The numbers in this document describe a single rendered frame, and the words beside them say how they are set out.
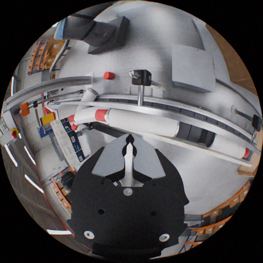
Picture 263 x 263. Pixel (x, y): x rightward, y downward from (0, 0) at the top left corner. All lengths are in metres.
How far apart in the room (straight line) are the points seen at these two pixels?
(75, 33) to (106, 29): 0.12
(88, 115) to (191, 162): 0.41
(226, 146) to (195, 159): 0.17
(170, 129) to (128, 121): 0.09
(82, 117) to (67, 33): 0.34
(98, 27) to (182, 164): 0.63
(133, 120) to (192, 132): 0.16
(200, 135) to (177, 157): 0.14
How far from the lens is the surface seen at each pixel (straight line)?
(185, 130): 0.24
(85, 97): 0.35
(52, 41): 2.02
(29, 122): 8.39
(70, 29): 0.38
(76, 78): 0.46
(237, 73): 0.29
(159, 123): 0.17
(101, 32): 0.41
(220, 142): 0.22
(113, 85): 0.37
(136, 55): 0.34
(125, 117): 0.18
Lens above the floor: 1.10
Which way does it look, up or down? 51 degrees down
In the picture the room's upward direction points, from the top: 127 degrees counter-clockwise
